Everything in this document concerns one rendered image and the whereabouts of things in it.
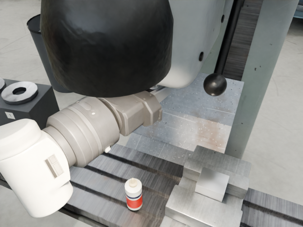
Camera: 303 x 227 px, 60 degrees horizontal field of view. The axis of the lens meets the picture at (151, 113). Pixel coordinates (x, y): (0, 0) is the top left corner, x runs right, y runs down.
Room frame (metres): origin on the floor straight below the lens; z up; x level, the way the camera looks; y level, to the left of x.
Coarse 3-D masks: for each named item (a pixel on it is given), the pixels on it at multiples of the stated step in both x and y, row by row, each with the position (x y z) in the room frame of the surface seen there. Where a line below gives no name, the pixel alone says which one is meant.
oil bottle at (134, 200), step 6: (132, 180) 0.35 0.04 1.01; (138, 180) 0.36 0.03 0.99; (126, 186) 0.34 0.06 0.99; (132, 186) 0.34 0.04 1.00; (138, 186) 0.34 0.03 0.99; (126, 192) 0.34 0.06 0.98; (132, 192) 0.33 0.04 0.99; (138, 192) 0.33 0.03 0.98; (126, 198) 0.34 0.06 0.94; (132, 198) 0.33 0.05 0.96; (138, 198) 0.33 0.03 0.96; (132, 204) 0.33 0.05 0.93; (138, 204) 0.33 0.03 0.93
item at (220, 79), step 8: (240, 0) 0.34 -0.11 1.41; (232, 8) 0.34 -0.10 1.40; (240, 8) 0.34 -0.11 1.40; (232, 16) 0.33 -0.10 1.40; (232, 24) 0.32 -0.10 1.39; (232, 32) 0.31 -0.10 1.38; (224, 40) 0.31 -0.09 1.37; (224, 48) 0.30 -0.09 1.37; (224, 56) 0.30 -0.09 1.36; (216, 64) 0.29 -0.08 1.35; (224, 64) 0.29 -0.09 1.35; (216, 72) 0.28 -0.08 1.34; (208, 80) 0.27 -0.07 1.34; (216, 80) 0.27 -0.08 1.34; (224, 80) 0.27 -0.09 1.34; (208, 88) 0.27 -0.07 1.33; (216, 88) 0.26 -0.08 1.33; (224, 88) 0.27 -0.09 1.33
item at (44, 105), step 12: (0, 84) 0.59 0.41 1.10; (12, 84) 0.59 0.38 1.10; (24, 84) 0.59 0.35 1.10; (36, 84) 0.61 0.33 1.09; (0, 96) 0.55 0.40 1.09; (12, 96) 0.54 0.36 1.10; (24, 96) 0.54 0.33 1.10; (36, 96) 0.55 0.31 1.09; (48, 96) 0.58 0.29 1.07; (0, 108) 0.51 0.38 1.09; (12, 108) 0.51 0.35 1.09; (24, 108) 0.51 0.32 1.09; (36, 108) 0.52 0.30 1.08; (48, 108) 0.56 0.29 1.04; (0, 120) 0.51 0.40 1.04; (12, 120) 0.50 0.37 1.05; (36, 120) 0.50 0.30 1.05
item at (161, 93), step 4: (160, 88) 0.37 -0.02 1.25; (164, 88) 0.37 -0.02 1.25; (168, 88) 0.38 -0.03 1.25; (152, 92) 0.36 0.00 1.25; (156, 92) 0.36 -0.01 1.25; (160, 92) 0.36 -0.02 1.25; (164, 92) 0.37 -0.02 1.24; (168, 92) 0.38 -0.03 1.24; (156, 96) 0.36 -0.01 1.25; (160, 96) 0.36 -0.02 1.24; (164, 96) 0.37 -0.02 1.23; (160, 100) 0.36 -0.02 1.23
